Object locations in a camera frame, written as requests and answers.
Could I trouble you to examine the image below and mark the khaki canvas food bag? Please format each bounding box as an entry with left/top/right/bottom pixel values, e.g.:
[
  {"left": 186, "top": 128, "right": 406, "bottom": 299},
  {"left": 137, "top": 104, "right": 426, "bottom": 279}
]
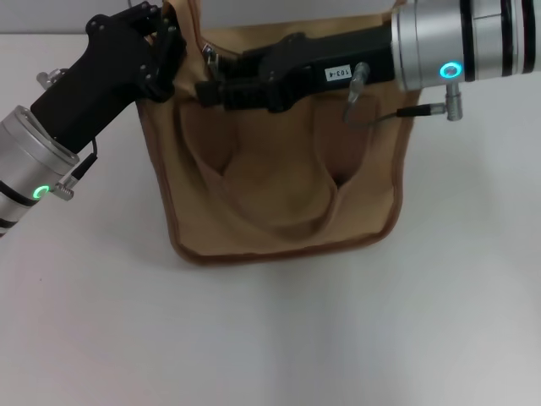
[{"left": 137, "top": 0, "right": 424, "bottom": 267}]

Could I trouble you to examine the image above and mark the left gripper cable with plugs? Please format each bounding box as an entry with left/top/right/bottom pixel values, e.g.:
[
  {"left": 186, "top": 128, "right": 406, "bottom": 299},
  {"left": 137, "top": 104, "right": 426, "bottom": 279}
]
[{"left": 36, "top": 67, "right": 100, "bottom": 202}]

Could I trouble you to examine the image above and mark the right gripper cable with plugs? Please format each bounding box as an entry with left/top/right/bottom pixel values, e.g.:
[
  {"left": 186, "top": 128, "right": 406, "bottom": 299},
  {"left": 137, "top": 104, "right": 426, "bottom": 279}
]
[{"left": 342, "top": 62, "right": 466, "bottom": 129}]

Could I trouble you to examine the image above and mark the gripper cable with plugs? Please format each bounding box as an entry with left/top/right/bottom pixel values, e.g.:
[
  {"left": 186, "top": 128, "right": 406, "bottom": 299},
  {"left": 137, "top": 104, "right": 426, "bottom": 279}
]
[
  {"left": 342, "top": 62, "right": 466, "bottom": 129},
  {"left": 36, "top": 67, "right": 100, "bottom": 202}
]

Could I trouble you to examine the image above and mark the silver metal zipper pull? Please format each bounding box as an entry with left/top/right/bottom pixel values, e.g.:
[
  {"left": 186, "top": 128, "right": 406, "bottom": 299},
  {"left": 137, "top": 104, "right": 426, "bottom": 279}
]
[{"left": 202, "top": 43, "right": 219, "bottom": 71}]

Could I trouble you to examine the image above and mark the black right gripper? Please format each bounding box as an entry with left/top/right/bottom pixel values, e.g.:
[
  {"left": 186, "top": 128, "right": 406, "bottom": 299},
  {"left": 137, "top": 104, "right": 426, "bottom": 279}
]
[{"left": 194, "top": 22, "right": 399, "bottom": 113}]

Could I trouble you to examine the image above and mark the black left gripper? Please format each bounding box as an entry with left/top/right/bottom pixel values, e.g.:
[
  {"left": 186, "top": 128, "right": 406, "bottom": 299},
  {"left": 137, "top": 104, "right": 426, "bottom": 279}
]
[{"left": 30, "top": 2, "right": 189, "bottom": 156}]

